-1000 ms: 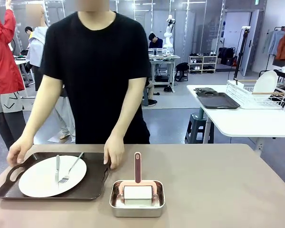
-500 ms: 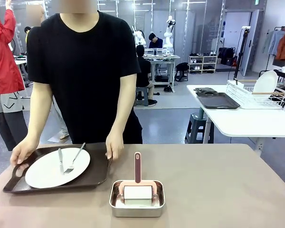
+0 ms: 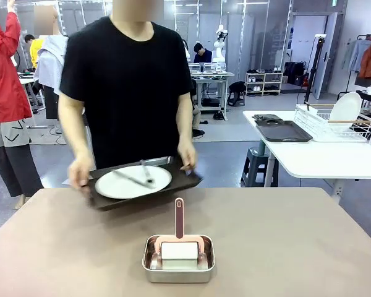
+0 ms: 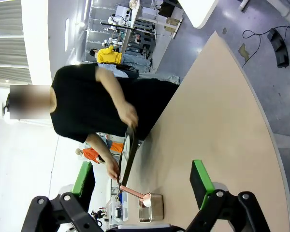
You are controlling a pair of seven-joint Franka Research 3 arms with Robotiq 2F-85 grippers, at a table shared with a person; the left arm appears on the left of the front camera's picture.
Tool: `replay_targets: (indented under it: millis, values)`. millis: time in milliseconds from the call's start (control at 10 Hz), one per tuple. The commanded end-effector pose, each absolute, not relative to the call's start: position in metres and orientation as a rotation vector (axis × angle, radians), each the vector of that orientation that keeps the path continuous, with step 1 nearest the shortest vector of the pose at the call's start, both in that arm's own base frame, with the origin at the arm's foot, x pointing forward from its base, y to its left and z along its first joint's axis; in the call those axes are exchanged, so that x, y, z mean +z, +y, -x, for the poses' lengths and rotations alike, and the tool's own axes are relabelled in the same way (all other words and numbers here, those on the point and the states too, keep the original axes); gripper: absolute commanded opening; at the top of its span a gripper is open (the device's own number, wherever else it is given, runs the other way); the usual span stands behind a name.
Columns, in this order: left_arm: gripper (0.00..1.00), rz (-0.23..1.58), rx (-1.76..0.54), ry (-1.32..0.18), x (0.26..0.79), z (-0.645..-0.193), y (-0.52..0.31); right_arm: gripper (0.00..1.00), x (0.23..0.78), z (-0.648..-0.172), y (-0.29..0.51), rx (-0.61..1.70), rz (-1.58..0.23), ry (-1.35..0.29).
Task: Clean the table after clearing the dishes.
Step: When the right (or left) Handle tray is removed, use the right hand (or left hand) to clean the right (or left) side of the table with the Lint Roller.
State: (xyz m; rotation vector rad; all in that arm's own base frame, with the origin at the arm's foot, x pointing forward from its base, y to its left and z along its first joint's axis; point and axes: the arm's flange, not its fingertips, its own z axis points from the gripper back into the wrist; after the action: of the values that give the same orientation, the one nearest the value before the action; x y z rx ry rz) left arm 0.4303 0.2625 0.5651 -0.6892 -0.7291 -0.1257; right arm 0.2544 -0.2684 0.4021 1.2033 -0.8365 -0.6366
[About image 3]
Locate person's left forearm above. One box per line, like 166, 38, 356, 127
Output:
176, 131, 195, 151

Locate seated person dark trousers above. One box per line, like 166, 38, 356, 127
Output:
190, 79, 206, 138

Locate black bags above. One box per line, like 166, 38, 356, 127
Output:
283, 61, 309, 87

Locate yellow jacket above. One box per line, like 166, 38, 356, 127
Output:
29, 38, 45, 68

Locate grey workbench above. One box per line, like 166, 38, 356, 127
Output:
190, 61, 236, 121

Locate seated person navy top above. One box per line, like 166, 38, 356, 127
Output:
193, 42, 213, 65

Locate white table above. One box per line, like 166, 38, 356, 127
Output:
242, 110, 371, 205

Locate person's right forearm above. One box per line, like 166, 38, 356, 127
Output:
60, 120, 95, 163

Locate grey plastic step stool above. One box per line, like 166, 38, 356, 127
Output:
241, 147, 279, 188

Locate rectangular steel container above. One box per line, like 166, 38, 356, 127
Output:
142, 234, 216, 284

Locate black stool with bag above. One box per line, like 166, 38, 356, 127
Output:
228, 80, 247, 108

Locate silver fork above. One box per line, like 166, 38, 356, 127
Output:
140, 159, 154, 184

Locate dark brown handled tray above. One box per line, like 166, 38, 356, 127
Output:
255, 119, 314, 144
86, 156, 205, 212

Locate white wire dish rack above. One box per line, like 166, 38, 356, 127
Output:
294, 103, 371, 139

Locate silver table knife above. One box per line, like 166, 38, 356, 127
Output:
112, 169, 155, 189

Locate white round plate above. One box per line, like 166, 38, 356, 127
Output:
95, 165, 173, 200
328, 92, 363, 125

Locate pink lint roller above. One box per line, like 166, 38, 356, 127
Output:
154, 197, 207, 269

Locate grey cloth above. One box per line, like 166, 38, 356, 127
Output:
252, 113, 283, 123

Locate mannequin with light blue shirt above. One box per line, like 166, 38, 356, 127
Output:
33, 6, 69, 136

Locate person's right hand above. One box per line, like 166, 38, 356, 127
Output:
68, 156, 95, 191

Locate black side table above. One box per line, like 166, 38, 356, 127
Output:
355, 89, 371, 105

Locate floor cables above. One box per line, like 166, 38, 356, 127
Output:
27, 123, 67, 146

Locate white background desk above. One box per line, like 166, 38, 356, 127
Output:
18, 70, 48, 128

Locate black tripod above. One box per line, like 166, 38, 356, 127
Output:
303, 33, 328, 110

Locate person in black t-shirt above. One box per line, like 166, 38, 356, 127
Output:
58, 0, 195, 171

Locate grey hanging jacket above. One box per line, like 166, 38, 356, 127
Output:
342, 38, 371, 72

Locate mannequin in red jacket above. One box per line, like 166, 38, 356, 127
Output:
0, 0, 45, 211

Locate white shoe rack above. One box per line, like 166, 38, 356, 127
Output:
245, 68, 284, 97

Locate person's left hand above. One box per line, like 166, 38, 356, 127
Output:
177, 143, 198, 171

